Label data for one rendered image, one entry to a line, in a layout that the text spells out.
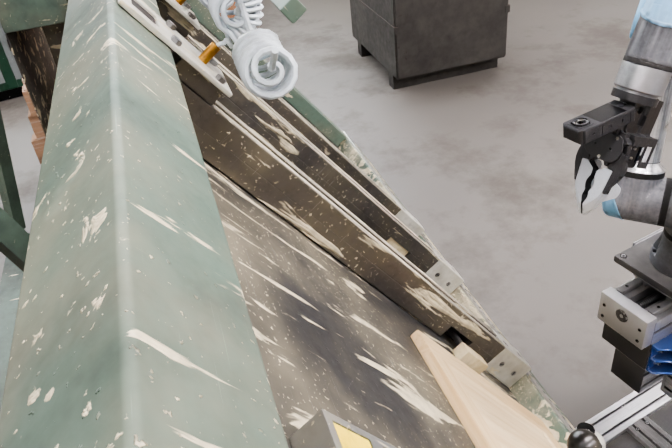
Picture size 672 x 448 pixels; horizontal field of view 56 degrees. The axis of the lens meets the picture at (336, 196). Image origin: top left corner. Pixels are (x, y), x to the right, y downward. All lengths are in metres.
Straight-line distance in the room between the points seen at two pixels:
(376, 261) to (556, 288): 2.11
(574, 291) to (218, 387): 2.93
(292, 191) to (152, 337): 0.73
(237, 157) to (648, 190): 1.01
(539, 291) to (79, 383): 2.94
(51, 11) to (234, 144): 0.75
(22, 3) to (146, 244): 1.26
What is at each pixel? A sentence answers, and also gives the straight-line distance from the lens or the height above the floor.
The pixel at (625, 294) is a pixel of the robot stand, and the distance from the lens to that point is 1.73.
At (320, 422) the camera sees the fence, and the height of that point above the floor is 1.67.
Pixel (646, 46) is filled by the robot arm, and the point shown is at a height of 1.72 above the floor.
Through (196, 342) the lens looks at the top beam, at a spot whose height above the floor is 1.88.
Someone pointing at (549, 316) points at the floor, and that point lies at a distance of 3.05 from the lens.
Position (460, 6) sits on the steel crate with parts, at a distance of 5.03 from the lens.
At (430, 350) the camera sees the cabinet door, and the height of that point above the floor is 1.28.
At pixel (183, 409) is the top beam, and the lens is 0.29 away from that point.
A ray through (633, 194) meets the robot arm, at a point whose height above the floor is 1.24.
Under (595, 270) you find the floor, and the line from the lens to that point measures 3.34.
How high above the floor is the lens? 2.10
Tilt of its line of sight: 33 degrees down
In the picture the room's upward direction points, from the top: 7 degrees counter-clockwise
